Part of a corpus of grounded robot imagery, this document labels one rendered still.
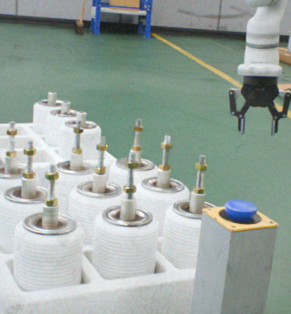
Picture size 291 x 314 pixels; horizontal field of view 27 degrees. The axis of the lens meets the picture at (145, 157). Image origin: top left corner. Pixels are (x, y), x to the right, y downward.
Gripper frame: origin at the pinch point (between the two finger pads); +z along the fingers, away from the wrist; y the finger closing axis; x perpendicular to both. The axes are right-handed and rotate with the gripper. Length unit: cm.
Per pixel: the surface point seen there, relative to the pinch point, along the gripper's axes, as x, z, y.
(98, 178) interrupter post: 48, -7, 23
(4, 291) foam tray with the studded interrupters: 72, -1, 29
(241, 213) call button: 66, -12, -1
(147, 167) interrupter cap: 31.7, -2.3, 18.7
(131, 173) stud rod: 56, -12, 15
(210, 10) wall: -604, 66, 89
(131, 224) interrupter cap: 60, -6, 15
